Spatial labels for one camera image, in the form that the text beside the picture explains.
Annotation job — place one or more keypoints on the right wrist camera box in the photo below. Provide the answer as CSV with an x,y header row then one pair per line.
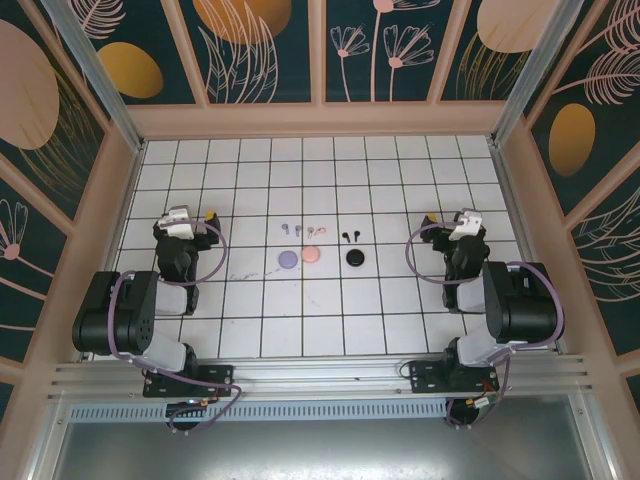
x,y
466,225

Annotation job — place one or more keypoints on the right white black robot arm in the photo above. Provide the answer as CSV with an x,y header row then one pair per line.
x,y
525,305

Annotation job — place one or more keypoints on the aluminium corner post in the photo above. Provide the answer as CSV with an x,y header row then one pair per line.
x,y
527,75
102,80

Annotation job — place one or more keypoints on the grey metal panel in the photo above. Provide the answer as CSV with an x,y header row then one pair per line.
x,y
320,450

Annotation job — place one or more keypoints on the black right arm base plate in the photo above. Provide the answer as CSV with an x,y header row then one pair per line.
x,y
425,375

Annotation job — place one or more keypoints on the aluminium mounting rail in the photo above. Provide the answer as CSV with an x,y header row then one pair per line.
x,y
320,372

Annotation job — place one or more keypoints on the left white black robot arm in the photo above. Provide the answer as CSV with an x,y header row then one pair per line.
x,y
135,310

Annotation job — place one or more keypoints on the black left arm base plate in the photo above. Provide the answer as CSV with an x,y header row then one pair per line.
x,y
215,377

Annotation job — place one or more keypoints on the pink earbud charging case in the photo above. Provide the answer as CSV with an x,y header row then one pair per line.
x,y
311,254

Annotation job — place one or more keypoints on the purple earbud charging case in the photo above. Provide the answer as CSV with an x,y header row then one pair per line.
x,y
288,259

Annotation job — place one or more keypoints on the black earbud charging case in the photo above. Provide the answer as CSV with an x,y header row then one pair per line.
x,y
355,257

